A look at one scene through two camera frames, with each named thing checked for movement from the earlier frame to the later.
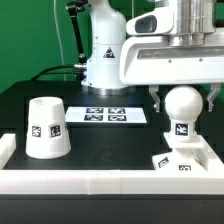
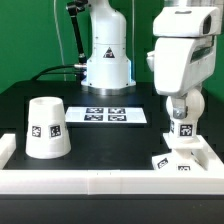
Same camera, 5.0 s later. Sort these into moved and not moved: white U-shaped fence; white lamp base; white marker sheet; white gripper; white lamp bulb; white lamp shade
Moved: white gripper; white lamp bulb
Not moved: white U-shaped fence; white marker sheet; white lamp base; white lamp shade
